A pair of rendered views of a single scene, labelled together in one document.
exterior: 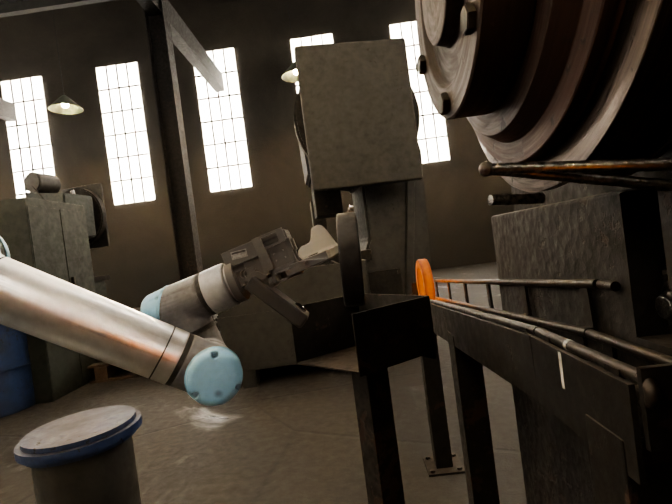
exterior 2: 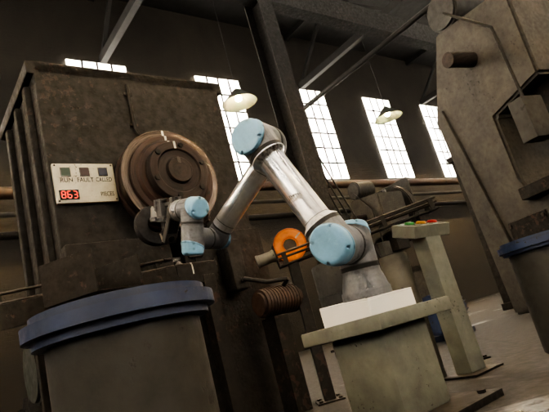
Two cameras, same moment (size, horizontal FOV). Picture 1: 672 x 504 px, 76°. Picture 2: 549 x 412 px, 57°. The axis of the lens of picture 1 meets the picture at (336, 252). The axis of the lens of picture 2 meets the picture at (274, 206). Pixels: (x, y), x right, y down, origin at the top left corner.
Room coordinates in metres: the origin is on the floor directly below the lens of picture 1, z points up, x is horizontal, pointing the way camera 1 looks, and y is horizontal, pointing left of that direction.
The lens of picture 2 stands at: (1.61, 1.66, 0.30)
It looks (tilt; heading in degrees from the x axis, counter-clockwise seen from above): 14 degrees up; 228
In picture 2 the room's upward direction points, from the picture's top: 15 degrees counter-clockwise
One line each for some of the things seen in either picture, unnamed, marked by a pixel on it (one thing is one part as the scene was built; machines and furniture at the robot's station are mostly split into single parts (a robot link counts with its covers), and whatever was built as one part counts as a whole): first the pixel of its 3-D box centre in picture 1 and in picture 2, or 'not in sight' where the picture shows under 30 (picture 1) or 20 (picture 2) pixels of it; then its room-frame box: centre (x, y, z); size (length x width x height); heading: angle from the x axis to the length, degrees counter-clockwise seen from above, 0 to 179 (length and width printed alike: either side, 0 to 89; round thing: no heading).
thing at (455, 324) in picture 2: not in sight; (444, 293); (-0.19, 0.49, 0.31); 0.24 x 0.16 x 0.62; 178
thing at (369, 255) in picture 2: not in sight; (352, 243); (0.42, 0.64, 0.52); 0.13 x 0.12 x 0.14; 22
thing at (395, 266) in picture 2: not in sight; (411, 315); (-0.16, 0.33, 0.26); 0.12 x 0.12 x 0.52
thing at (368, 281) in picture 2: not in sight; (363, 280); (0.42, 0.63, 0.40); 0.15 x 0.15 x 0.10
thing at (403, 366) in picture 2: not in sight; (390, 373); (0.42, 0.63, 0.13); 0.40 x 0.40 x 0.26; 89
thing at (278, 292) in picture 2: not in sight; (289, 346); (0.14, -0.12, 0.27); 0.22 x 0.13 x 0.53; 178
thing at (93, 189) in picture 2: not in sight; (85, 183); (0.80, -0.38, 1.15); 0.26 x 0.02 x 0.18; 178
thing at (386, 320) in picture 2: not in sight; (375, 321); (0.42, 0.63, 0.28); 0.32 x 0.32 x 0.04; 89
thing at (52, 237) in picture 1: (44, 297); not in sight; (3.45, 2.38, 0.75); 0.70 x 0.48 x 1.50; 178
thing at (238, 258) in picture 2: not in sight; (232, 266); (0.23, -0.27, 0.68); 0.11 x 0.08 x 0.24; 88
